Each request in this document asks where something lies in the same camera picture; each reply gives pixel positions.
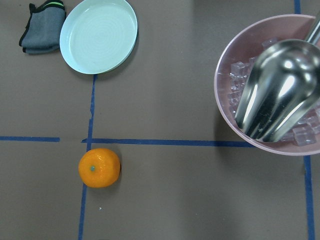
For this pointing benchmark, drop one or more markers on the light green plate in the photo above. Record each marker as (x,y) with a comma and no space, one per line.
(98,35)

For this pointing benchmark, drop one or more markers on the orange fruit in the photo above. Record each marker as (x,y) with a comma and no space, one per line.
(99,168)

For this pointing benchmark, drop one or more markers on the pink bowl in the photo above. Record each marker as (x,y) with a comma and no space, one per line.
(247,44)

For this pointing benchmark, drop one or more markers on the metal ice scoop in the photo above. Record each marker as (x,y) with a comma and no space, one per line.
(277,92)

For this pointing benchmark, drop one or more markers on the folded grey cloth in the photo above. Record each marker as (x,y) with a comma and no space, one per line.
(43,29)

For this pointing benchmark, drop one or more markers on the clear ice cubes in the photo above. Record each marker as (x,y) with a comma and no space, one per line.
(237,75)

